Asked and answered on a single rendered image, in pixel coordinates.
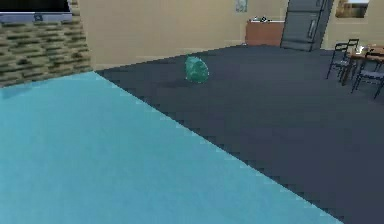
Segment brown kitchen cabinet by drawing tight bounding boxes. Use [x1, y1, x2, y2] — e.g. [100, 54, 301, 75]
[245, 19, 286, 47]

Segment green translucent bin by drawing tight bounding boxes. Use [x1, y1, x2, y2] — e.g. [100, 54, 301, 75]
[184, 55, 210, 84]

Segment black stove burner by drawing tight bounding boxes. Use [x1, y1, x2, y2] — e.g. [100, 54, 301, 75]
[251, 15, 273, 24]

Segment grey fridge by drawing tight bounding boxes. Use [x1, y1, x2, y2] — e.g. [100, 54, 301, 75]
[280, 0, 335, 53]

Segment black dining chair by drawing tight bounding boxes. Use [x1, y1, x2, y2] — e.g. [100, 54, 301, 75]
[350, 49, 384, 100]
[326, 38, 360, 83]

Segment brown wooden dining table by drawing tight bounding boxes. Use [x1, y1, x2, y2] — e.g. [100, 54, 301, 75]
[340, 44, 384, 87]

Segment black television set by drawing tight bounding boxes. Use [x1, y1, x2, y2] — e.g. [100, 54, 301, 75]
[0, 0, 74, 24]

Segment window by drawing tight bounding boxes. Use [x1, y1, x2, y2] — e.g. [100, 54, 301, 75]
[334, 0, 371, 19]

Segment framed wall picture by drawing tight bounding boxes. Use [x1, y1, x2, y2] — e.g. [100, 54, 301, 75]
[235, 0, 249, 14]

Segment grey fridge handle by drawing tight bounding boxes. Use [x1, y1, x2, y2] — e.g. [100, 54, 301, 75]
[307, 18, 318, 40]

